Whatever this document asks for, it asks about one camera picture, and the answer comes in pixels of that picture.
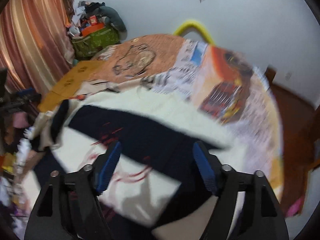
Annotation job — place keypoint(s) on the brown wooden door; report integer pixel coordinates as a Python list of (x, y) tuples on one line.
[(300, 123)]

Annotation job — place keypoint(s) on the yellow curved headboard bar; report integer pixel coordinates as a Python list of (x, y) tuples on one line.
[(192, 25)]

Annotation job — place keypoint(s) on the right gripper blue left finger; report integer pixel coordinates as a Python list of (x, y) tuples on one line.
[(104, 167)]

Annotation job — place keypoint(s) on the green patterned storage bag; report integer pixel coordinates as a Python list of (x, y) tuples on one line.
[(91, 44)]

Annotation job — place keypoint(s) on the newspaper print bed sheet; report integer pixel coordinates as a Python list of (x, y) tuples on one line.
[(218, 83)]

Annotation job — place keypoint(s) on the orange box on bag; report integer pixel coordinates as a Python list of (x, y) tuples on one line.
[(91, 25)]

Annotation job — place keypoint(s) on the grey plush toy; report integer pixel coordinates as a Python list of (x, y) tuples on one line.
[(111, 17)]

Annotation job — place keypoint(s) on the striped pink curtain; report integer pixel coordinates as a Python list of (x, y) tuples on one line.
[(35, 47)]

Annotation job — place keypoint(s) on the clutter pile beside bed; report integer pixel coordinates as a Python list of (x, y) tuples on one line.
[(15, 119)]

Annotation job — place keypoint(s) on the yellow wooden board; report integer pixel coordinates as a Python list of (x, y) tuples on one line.
[(67, 86)]

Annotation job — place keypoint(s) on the white and navy knit sweater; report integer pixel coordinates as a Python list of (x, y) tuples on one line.
[(156, 180)]

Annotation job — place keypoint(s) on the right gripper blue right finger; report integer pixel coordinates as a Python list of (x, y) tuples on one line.
[(207, 165)]

